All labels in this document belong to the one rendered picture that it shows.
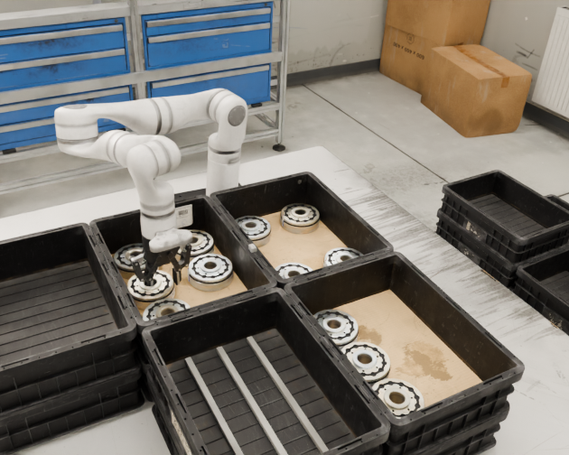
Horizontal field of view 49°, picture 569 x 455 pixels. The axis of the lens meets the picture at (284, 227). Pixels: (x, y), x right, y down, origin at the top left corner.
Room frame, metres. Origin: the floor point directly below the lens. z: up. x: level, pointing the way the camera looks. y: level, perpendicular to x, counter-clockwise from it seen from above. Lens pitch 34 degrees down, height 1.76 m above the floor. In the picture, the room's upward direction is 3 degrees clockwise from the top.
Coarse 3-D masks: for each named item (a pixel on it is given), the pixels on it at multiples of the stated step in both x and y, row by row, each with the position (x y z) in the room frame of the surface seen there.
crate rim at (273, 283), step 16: (96, 224) 1.19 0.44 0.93; (224, 224) 1.22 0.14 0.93; (240, 240) 1.16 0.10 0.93; (256, 256) 1.09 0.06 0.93; (112, 272) 1.02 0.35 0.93; (256, 288) 0.99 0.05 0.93; (128, 304) 0.92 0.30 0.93; (208, 304) 0.93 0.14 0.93; (144, 320) 0.87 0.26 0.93; (160, 320) 0.88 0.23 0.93
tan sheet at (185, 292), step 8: (216, 248) 1.25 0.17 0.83; (112, 256) 1.20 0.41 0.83; (168, 264) 1.18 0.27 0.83; (168, 272) 1.15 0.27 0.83; (184, 272) 1.15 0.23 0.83; (128, 280) 1.11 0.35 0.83; (184, 280) 1.12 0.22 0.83; (232, 280) 1.13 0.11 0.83; (176, 288) 1.09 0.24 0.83; (184, 288) 1.09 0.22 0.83; (192, 288) 1.09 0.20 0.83; (224, 288) 1.10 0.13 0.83; (232, 288) 1.10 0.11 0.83; (240, 288) 1.10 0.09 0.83; (176, 296) 1.06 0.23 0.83; (184, 296) 1.07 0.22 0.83; (192, 296) 1.07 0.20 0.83; (200, 296) 1.07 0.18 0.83; (208, 296) 1.07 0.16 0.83; (216, 296) 1.07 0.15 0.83; (224, 296) 1.07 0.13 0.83; (192, 304) 1.04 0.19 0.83
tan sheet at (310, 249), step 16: (272, 224) 1.37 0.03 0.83; (320, 224) 1.38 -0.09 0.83; (272, 240) 1.30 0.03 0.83; (288, 240) 1.30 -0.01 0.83; (304, 240) 1.31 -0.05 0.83; (320, 240) 1.31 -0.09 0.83; (336, 240) 1.31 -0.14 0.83; (272, 256) 1.23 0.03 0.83; (288, 256) 1.23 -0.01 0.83; (304, 256) 1.24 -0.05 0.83; (320, 256) 1.24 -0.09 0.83
